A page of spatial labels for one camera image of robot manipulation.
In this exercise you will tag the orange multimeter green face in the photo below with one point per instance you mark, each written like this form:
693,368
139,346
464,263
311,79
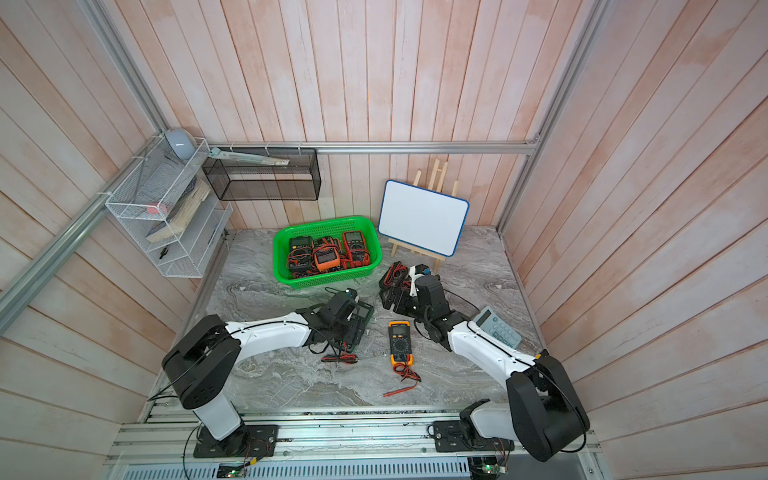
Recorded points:
326,256

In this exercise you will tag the black mesh wall basket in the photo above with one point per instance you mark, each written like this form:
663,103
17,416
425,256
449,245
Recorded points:
300,181

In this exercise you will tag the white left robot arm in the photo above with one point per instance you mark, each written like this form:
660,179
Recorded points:
200,364

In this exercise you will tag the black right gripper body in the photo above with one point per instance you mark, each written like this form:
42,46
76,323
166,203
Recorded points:
414,309

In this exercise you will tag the light blue calculator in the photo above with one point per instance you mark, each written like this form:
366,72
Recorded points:
491,323

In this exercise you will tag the white wire shelf rack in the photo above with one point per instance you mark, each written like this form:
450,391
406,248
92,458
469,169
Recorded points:
147,195

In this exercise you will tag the grey computer mouse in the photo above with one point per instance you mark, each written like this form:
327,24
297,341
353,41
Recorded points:
182,143

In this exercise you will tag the yellow multimeter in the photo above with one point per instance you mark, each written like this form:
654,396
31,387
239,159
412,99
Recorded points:
401,355

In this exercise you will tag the wooden easel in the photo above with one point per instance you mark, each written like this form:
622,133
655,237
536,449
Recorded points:
429,246

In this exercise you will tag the dark green multimeter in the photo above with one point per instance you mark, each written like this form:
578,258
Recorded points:
300,260

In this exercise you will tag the blue framed whiteboard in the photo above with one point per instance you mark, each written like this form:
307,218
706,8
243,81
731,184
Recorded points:
423,217

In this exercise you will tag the red black multimeter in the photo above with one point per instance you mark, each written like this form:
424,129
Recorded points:
355,250

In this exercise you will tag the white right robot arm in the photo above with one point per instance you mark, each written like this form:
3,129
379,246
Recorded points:
542,412

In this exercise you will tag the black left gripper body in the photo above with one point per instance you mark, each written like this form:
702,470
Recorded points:
340,331

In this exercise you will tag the light green ruler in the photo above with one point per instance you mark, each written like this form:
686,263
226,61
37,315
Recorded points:
231,157

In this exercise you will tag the green plastic basket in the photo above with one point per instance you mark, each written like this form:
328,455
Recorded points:
325,231

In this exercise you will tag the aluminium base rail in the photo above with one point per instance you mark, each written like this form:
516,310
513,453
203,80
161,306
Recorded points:
349,443

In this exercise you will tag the book on shelf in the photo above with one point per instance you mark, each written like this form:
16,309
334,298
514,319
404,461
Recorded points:
182,213

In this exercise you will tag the green horizontal multimeter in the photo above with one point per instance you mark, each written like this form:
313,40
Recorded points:
347,334

